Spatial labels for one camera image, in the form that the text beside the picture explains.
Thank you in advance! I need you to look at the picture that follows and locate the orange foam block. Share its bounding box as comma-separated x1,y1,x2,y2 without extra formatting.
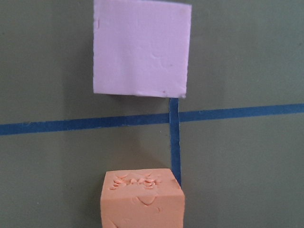
100,169,185,228

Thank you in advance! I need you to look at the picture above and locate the pink foam block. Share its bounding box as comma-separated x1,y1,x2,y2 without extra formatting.
93,0,192,98

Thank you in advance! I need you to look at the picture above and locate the brown paper table cover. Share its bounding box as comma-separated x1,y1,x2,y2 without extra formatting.
0,0,304,228

